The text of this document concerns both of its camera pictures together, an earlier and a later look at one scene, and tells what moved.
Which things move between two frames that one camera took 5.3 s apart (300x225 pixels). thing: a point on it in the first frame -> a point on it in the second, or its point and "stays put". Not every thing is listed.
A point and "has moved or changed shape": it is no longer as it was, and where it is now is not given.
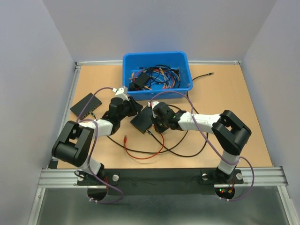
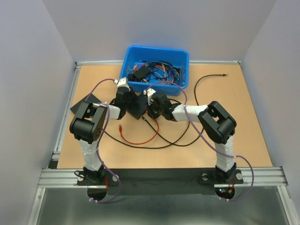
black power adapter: x=140 y=78 -> x=141 y=71
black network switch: x=144 y=120 has moved or changed shape
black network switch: x=93 y=103 stays put
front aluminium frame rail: x=273 y=177 stays put
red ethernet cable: x=125 y=138 -> x=121 y=131
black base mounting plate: x=161 y=181 stays put
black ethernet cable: x=170 y=150 -> x=189 y=112
